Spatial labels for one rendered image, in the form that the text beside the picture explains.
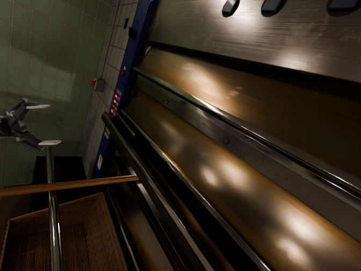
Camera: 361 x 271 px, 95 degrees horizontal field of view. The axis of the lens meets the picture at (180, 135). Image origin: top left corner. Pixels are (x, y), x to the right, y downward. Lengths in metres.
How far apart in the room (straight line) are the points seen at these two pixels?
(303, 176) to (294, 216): 0.10
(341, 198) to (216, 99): 0.38
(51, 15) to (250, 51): 1.60
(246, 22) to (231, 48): 0.08
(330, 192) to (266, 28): 0.43
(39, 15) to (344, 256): 2.02
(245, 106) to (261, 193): 0.24
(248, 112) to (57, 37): 1.68
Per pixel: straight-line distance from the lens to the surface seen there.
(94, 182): 0.88
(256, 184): 0.52
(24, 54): 1.90
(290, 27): 0.56
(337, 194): 0.46
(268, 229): 0.52
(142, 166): 0.63
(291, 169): 0.47
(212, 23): 0.73
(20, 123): 0.85
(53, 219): 0.78
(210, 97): 0.58
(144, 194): 0.92
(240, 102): 0.52
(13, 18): 1.88
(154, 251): 0.92
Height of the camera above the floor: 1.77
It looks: 17 degrees down
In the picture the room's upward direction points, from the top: 23 degrees clockwise
